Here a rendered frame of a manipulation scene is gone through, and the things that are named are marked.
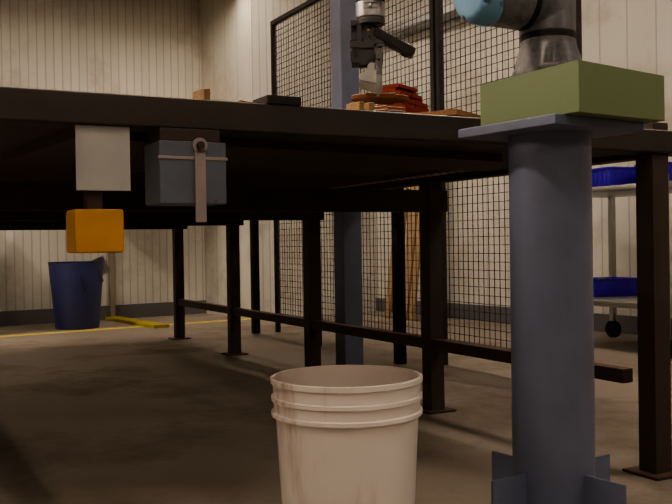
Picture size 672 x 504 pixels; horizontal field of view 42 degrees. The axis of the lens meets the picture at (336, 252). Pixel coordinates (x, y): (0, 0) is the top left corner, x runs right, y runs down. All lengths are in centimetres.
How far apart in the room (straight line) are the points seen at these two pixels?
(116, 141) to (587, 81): 89
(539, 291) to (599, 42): 464
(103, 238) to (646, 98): 110
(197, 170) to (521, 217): 66
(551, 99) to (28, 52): 637
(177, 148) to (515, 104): 68
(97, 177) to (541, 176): 87
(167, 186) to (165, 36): 659
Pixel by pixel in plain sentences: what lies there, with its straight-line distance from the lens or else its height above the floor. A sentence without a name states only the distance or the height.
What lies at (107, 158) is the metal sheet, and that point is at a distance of 169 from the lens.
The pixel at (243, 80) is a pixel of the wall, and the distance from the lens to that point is 760.
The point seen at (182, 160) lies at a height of 79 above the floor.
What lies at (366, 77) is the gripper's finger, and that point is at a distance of 224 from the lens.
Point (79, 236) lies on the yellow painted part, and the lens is 164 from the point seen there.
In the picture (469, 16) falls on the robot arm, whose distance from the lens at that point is 184.
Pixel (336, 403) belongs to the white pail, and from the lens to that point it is 161.
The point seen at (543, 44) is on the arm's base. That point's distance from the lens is 188.
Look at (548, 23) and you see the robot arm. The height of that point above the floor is 107.
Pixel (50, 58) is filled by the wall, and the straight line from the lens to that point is 784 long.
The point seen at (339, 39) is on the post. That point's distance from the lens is 421.
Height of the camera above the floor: 63
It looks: 1 degrees down
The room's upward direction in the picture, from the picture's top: 1 degrees counter-clockwise
